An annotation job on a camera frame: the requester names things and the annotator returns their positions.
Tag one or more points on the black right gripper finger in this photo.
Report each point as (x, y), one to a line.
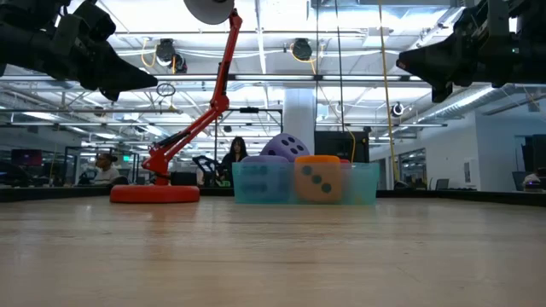
(439, 61)
(442, 93)

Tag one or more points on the teal translucent plastic bin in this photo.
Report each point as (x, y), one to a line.
(362, 183)

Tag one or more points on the large orange foam die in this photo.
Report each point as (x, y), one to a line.
(317, 183)

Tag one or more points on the large purple foam die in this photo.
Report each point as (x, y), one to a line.
(262, 183)
(283, 147)

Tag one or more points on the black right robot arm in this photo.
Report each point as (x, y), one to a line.
(533, 51)

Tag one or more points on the black background robot arm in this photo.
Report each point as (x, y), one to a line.
(207, 168)

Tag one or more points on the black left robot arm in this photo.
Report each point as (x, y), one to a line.
(21, 42)

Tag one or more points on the person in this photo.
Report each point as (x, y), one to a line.
(236, 158)
(106, 170)

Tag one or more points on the dark computer monitor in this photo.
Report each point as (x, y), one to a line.
(26, 157)

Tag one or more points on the red desk lamp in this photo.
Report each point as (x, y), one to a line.
(153, 194)

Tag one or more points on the black power adapter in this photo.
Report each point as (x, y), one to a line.
(183, 178)

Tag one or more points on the black cabinet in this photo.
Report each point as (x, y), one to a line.
(341, 145)

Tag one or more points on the white building column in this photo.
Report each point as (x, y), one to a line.
(298, 115)

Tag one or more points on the long ceiling light strip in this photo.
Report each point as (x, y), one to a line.
(277, 78)

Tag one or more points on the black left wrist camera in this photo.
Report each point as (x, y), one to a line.
(96, 21)

